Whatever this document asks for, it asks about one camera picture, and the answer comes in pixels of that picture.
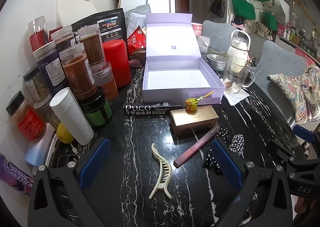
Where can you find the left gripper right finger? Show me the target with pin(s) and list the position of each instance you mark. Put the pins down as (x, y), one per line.
(275, 206)

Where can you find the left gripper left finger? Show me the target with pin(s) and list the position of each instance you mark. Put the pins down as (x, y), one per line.
(57, 197)

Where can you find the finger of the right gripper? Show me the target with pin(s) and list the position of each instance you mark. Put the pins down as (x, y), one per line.
(304, 133)

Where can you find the pink lip gloss tube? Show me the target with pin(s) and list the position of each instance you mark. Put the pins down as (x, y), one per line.
(196, 147)

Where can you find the cream hair claw clip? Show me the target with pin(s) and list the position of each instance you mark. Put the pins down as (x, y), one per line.
(165, 174)

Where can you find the yellow lollipop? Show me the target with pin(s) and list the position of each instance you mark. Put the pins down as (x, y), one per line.
(191, 104)

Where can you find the gold cardboard box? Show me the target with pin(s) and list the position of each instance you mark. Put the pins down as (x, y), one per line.
(183, 121)

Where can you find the black Puco pen box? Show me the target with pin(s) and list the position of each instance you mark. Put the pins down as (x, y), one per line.
(149, 108)

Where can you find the black white gingham scrunchie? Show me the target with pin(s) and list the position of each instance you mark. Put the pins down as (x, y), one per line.
(237, 144)

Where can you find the floral fabric cushion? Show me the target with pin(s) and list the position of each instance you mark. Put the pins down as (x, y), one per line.
(302, 91)

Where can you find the grey chair back near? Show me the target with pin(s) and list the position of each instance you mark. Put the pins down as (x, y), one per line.
(275, 60)

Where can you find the grey chair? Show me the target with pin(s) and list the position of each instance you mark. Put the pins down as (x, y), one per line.
(219, 34)
(275, 60)

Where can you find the white paper napkin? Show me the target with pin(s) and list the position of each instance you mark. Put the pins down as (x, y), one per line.
(234, 99)

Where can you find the red label spice jar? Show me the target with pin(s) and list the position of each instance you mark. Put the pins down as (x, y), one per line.
(25, 117)

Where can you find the glass Hello Kitty mug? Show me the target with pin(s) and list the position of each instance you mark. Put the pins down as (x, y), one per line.
(237, 74)

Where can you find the green label black jar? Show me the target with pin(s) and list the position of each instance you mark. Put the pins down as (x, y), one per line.
(96, 108)

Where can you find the steel cup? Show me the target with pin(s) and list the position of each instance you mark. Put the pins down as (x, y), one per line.
(216, 62)

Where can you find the cream water bottle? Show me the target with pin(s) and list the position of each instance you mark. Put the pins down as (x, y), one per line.
(239, 45)

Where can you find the dark purple label jar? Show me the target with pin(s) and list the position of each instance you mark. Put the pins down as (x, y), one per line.
(48, 61)

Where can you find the brown herb jar front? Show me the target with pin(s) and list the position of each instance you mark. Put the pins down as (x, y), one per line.
(78, 71)

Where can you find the short orange label jar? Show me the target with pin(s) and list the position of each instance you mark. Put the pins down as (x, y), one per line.
(104, 78)

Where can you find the grey chair back far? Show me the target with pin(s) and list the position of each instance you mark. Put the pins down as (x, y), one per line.
(219, 34)

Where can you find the green tote bag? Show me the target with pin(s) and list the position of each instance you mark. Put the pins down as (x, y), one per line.
(244, 9)

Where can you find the lilac gift box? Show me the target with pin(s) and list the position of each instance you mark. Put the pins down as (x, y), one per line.
(174, 69)

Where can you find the pink paper cup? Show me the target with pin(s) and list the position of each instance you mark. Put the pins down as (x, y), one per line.
(197, 28)

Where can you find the red cylindrical canister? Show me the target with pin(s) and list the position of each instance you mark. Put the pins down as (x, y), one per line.
(116, 54)

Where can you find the tall brown jar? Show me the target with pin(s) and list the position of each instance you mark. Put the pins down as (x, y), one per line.
(91, 38)

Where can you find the red snack bag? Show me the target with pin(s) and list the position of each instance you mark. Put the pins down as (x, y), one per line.
(136, 41)

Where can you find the black coffee bag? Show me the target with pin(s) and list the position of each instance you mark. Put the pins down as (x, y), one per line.
(111, 23)

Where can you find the white foam board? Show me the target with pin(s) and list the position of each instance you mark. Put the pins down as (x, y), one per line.
(70, 11)

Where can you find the white mini fridge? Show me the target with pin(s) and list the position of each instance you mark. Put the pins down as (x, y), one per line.
(156, 6)

